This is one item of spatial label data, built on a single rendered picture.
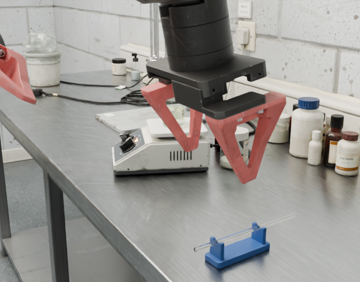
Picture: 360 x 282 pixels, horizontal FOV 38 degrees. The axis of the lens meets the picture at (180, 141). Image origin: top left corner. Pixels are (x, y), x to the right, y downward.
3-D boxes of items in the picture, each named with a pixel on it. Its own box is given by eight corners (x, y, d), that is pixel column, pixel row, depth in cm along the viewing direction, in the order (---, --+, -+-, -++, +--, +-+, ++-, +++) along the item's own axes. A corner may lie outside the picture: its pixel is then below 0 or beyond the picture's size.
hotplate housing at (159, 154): (113, 177, 105) (112, 140, 103) (112, 156, 117) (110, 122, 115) (220, 172, 108) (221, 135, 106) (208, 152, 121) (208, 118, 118)
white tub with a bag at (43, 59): (18, 87, 195) (13, 28, 188) (38, 80, 208) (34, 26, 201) (52, 88, 191) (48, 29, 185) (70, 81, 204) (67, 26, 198)
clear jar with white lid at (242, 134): (219, 169, 109) (219, 133, 107) (220, 160, 115) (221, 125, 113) (247, 170, 109) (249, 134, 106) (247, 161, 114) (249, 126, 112)
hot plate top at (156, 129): (150, 137, 104) (150, 134, 104) (145, 122, 116) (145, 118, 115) (208, 135, 106) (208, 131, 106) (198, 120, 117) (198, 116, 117)
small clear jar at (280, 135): (289, 138, 131) (291, 113, 129) (287, 145, 126) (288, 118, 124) (266, 136, 133) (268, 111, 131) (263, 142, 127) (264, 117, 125)
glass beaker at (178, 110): (170, 122, 114) (170, 85, 112) (190, 125, 111) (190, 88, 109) (154, 128, 109) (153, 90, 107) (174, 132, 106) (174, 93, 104)
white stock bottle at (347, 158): (337, 167, 111) (341, 128, 108) (360, 170, 109) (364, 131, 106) (332, 174, 107) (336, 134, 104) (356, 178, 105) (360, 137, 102)
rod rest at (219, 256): (218, 269, 72) (219, 247, 71) (203, 259, 74) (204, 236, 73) (270, 249, 77) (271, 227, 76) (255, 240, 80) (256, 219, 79)
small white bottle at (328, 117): (327, 148, 123) (330, 113, 120) (338, 152, 120) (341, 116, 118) (317, 151, 121) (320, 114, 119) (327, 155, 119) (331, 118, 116)
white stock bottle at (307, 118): (288, 157, 117) (292, 101, 113) (289, 147, 124) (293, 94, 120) (321, 159, 115) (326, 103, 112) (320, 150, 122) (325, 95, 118)
